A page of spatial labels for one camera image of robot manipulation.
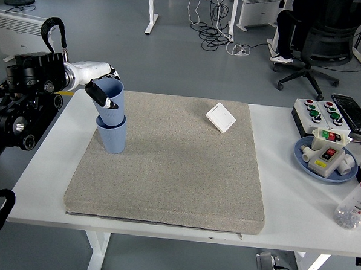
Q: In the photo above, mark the beige switch box red black buttons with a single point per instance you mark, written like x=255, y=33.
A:
x=322, y=165

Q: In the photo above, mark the blue round plate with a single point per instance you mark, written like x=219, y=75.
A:
x=301, y=167

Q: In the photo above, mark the large white pipe fitting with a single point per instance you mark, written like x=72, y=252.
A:
x=347, y=165

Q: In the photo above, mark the grey-brown fabric mat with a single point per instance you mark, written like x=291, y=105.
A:
x=196, y=172

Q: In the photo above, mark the white desk foot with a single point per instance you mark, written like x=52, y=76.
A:
x=275, y=40

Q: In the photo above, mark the white wall switch plate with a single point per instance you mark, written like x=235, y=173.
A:
x=220, y=117

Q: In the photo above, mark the small white pipe fitting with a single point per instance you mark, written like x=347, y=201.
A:
x=307, y=153

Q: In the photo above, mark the person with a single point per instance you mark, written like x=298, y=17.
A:
x=286, y=31

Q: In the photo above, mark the black office chair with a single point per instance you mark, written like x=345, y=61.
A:
x=324, y=42

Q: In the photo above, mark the white table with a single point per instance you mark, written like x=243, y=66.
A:
x=285, y=207

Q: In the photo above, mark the white four-button control box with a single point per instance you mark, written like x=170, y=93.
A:
x=343, y=125

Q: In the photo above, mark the white panel heater narrow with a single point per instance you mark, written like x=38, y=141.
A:
x=259, y=9

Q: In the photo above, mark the grey foot pedal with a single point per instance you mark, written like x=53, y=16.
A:
x=266, y=263

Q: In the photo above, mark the white panel heater wide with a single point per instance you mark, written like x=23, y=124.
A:
x=19, y=39

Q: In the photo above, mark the white switch box green red buttons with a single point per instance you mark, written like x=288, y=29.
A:
x=319, y=142

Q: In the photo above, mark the white power adapter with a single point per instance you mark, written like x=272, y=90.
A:
x=239, y=49

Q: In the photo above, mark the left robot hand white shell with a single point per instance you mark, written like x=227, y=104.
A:
x=90, y=69

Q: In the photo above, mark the clear bottle red cap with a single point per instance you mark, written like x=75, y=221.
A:
x=353, y=207

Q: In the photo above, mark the white three-button control box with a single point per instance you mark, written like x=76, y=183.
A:
x=304, y=117

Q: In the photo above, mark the white desk leg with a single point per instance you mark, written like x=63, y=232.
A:
x=232, y=19
x=151, y=18

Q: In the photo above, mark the blue ribbed plastic cup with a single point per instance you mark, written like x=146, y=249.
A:
x=113, y=140
x=113, y=116

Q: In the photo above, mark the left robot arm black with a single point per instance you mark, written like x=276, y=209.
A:
x=29, y=72

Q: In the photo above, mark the black wrapped flat tray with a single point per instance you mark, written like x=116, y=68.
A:
x=354, y=115

